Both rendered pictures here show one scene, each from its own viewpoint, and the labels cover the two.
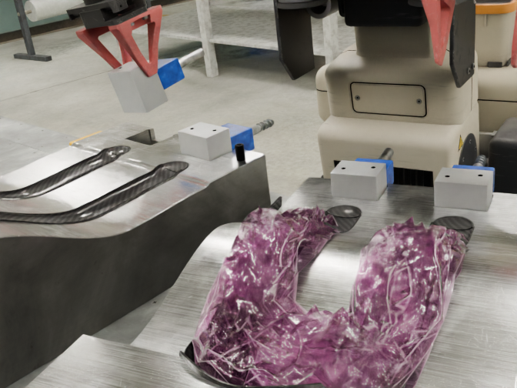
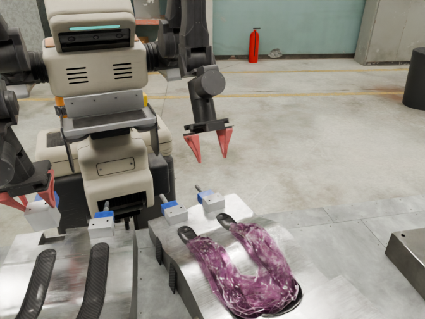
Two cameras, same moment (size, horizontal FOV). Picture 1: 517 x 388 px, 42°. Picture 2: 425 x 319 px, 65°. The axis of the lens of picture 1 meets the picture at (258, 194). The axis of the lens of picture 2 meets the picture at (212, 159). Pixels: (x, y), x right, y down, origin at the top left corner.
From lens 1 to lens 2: 0.51 m
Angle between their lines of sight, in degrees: 50
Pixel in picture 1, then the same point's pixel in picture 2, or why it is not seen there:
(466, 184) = (219, 201)
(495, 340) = (296, 251)
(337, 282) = (245, 260)
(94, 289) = not seen: outside the picture
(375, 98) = (109, 167)
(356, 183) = (180, 216)
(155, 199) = (118, 268)
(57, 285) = not seen: outside the picture
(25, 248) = not seen: outside the picture
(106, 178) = (70, 272)
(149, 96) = (56, 218)
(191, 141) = (99, 230)
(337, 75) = (88, 162)
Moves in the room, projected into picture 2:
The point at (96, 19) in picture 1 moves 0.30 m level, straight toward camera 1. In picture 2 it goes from (26, 190) to (164, 231)
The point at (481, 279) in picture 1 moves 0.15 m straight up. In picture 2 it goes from (276, 235) to (283, 179)
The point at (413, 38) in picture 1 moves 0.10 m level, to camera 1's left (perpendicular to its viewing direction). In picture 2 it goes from (121, 137) to (97, 150)
